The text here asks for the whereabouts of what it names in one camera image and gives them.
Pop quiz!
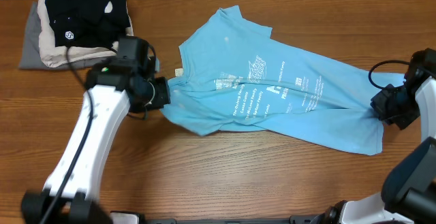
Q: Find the light blue printed t-shirt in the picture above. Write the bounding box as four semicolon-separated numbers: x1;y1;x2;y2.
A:
162;6;403;155

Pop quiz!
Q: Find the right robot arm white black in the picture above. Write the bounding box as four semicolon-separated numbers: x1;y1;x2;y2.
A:
310;74;435;224

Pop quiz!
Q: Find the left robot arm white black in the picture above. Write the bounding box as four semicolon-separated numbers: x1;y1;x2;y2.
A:
21;63;170;224

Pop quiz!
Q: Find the black polo shirt with logo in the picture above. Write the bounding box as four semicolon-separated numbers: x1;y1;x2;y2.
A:
45;0;131;48

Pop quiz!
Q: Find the folded beige garment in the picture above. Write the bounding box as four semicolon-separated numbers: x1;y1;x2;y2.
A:
37;0;134;68

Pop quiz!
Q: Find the folded grey garment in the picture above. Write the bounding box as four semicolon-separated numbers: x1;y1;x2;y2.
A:
18;2;115;70

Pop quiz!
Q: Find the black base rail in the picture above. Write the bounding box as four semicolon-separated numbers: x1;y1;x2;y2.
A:
108;211;324;224

